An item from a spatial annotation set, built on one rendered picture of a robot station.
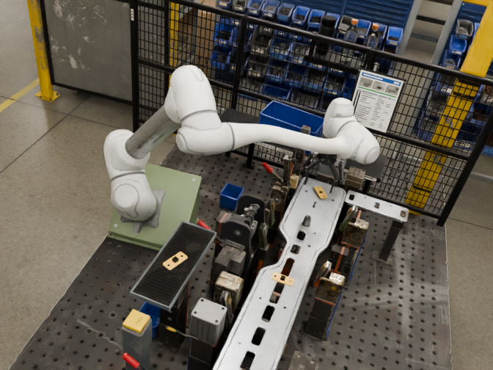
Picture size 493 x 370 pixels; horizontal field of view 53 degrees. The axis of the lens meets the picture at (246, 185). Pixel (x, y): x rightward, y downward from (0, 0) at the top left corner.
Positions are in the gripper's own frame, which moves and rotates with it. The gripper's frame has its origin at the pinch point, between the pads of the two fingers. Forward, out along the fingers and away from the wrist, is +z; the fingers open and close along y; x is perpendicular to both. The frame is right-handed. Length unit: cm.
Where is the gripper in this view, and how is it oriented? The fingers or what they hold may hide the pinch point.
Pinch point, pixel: (318, 183)
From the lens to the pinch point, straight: 218.3
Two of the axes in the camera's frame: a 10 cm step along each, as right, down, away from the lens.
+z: -1.3, 7.6, 6.4
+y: 9.3, 3.2, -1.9
